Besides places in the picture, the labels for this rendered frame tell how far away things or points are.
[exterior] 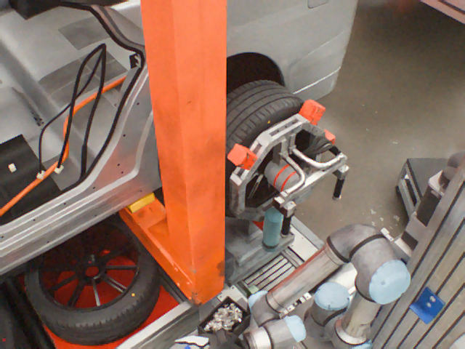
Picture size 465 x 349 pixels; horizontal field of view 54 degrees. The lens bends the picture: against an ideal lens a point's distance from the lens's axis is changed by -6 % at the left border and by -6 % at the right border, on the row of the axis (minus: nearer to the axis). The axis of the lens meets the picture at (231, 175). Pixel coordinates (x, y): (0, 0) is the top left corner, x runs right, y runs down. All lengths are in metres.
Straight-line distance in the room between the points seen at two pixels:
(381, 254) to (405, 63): 3.66
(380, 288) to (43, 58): 2.20
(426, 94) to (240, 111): 2.67
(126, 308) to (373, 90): 2.93
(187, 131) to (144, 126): 0.71
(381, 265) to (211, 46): 0.71
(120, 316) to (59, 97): 1.12
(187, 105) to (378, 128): 2.79
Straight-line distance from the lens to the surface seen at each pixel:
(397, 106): 4.23
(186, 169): 1.46
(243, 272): 2.71
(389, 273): 1.26
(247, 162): 1.96
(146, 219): 2.29
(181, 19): 1.16
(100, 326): 2.28
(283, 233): 2.12
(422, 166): 3.23
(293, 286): 1.43
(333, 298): 1.67
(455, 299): 1.45
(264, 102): 2.09
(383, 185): 3.51
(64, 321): 2.30
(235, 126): 2.04
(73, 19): 3.12
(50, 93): 2.59
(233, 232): 2.79
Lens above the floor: 2.48
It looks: 47 degrees down
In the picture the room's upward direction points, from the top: 1 degrees clockwise
